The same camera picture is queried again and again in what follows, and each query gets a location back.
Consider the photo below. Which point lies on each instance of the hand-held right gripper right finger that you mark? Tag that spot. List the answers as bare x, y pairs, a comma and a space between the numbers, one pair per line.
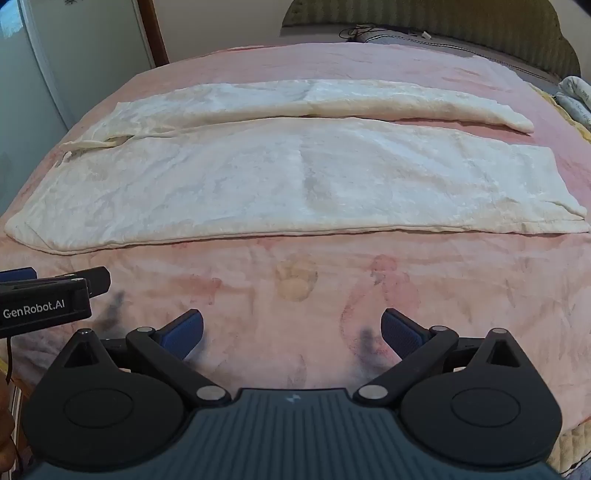
400, 334

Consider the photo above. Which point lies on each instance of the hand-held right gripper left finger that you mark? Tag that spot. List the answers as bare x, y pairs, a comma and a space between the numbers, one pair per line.
184, 333

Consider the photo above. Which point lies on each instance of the cream embossed towel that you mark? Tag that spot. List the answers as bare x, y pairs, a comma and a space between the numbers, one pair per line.
277, 184

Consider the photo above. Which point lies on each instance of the olive padded headboard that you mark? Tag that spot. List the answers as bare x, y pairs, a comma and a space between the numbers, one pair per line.
461, 21

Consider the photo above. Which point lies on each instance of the yellow quilted sheet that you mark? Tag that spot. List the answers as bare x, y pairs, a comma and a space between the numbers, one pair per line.
584, 138

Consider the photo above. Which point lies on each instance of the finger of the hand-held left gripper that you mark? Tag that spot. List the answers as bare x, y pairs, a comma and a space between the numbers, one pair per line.
16, 275
97, 279

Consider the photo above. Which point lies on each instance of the white printed cloth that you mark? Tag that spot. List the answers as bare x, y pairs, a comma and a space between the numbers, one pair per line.
575, 99

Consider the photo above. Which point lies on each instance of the pink printed blanket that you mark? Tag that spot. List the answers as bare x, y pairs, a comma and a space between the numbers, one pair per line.
277, 286

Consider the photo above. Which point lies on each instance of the brown wooden door frame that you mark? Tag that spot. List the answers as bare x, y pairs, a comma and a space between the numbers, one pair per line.
154, 32

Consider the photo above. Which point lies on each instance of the white door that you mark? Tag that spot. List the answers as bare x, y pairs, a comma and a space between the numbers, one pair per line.
69, 55

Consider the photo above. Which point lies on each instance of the grey pillow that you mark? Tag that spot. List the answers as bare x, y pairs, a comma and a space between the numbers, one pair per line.
461, 46

